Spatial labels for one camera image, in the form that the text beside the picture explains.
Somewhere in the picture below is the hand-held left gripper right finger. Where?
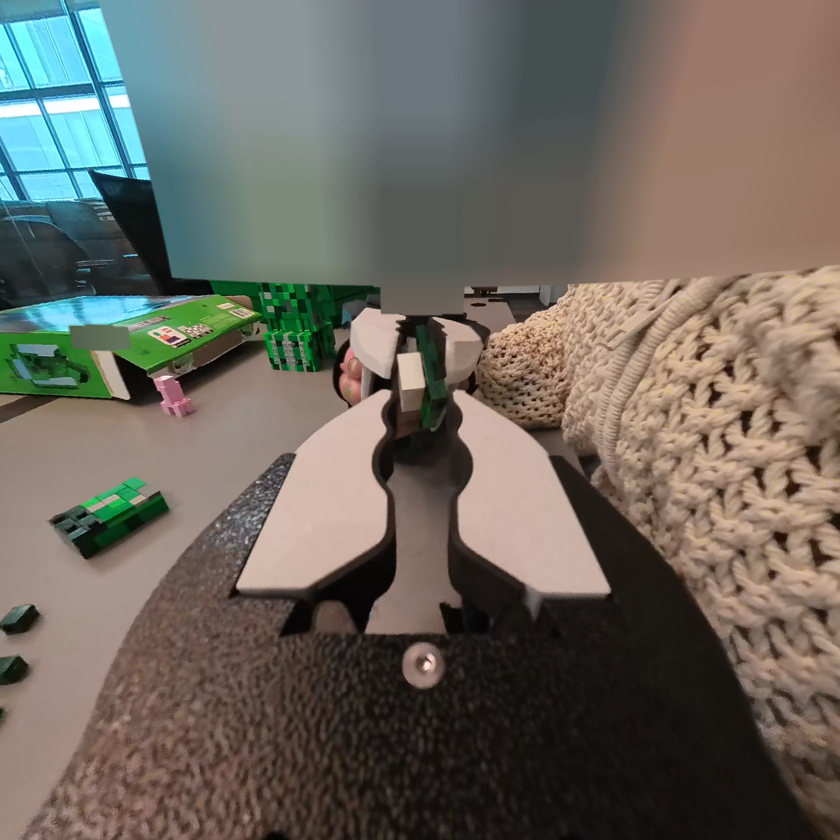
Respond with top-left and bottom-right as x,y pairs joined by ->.
448,391 -> 613,634

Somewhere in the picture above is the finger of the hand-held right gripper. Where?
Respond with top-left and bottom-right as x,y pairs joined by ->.
435,317 -> 488,380
349,308 -> 403,381

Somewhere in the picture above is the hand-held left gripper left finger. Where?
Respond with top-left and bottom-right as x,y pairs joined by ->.
235,392 -> 400,634

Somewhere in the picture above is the green and grey lego panel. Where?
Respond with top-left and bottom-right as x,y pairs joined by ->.
395,351 -> 454,434

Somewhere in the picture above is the person's right forearm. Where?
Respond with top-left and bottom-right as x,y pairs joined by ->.
475,304 -> 573,432

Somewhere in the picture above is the green lego creeper figure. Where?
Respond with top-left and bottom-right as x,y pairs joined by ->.
259,282 -> 343,374

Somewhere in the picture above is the pink lego pig figure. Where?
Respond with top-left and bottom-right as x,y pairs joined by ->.
151,373 -> 196,418

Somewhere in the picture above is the green toy set box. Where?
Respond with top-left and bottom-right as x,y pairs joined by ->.
0,293 -> 264,402

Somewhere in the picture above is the green and black lego block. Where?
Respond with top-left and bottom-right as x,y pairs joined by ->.
49,476 -> 171,560

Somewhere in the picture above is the person's right hand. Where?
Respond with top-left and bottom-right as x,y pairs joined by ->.
339,350 -> 366,404

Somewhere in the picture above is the person's torso in knitted sweater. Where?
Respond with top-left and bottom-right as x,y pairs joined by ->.
560,266 -> 840,840

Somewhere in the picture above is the black high-back chair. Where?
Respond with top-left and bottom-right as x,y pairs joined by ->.
88,168 -> 173,298

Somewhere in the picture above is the group of black mesh chairs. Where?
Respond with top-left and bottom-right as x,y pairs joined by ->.
0,199 -> 153,311

